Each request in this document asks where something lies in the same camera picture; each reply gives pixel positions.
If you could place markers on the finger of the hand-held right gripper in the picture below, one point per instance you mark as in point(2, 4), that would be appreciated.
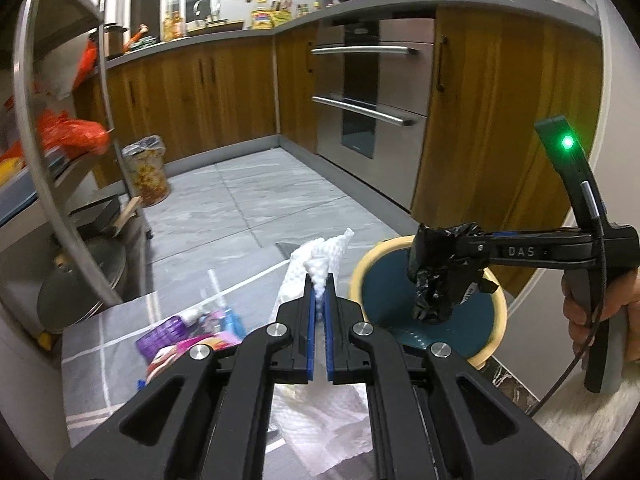
point(465, 265)

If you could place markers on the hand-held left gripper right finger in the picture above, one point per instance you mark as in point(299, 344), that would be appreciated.
point(330, 330)

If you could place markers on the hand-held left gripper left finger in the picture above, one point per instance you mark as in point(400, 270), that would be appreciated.
point(311, 330)

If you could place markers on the black plastic bag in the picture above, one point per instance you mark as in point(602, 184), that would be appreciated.
point(430, 300)

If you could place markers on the white paper towel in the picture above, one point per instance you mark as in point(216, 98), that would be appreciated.
point(295, 280)

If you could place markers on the pink snack wrapper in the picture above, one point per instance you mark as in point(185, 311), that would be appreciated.
point(212, 342)

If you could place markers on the person's right hand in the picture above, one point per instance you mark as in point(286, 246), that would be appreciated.
point(580, 320)

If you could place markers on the light blue plastic packaging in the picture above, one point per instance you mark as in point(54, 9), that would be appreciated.
point(234, 322)

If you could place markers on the curved wooden kitchen cabinet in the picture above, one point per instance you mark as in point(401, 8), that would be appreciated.
point(500, 110)

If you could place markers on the purple spray bottle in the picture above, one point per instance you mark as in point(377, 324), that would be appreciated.
point(160, 336)

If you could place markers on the stainless steel oven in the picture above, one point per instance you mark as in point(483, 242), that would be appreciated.
point(395, 85)

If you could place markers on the grey checked cloth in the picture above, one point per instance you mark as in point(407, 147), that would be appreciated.
point(100, 350)

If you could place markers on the floral waste bin with liner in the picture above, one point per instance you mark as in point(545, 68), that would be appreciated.
point(147, 175)

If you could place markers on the stainless steel rack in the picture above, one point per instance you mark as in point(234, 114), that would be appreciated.
point(75, 240)

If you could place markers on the long wooden kitchen cabinet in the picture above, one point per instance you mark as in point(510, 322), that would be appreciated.
point(200, 95)

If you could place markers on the small yellow object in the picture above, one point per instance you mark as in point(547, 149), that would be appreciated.
point(46, 340)

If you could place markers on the large orange plastic bag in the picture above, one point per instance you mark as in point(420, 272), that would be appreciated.
point(75, 132)

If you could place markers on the yellow seasoning packet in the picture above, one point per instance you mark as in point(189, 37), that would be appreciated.
point(262, 17)

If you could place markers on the cooking oil bottles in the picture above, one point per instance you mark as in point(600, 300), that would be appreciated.
point(173, 25)

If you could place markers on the dark cooking pot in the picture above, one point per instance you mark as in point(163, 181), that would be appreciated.
point(115, 40)

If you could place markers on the small orange plastic bag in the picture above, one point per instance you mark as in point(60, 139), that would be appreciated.
point(87, 60)

